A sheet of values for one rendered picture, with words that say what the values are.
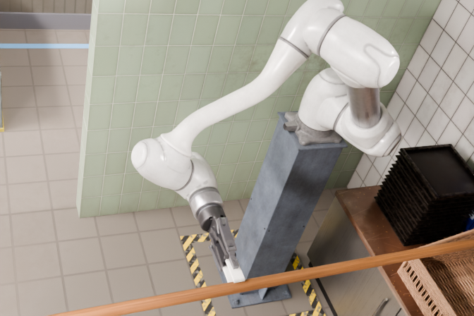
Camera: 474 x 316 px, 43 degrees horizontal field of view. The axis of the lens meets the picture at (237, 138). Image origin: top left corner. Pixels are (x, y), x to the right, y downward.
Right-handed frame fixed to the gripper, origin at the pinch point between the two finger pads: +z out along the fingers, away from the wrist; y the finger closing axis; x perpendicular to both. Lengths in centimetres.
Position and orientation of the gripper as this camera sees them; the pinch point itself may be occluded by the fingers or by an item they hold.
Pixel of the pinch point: (233, 274)
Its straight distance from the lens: 158.6
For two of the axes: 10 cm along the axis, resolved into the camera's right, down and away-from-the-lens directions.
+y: -2.2, 7.2, 6.5
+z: 3.3, 6.9, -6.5
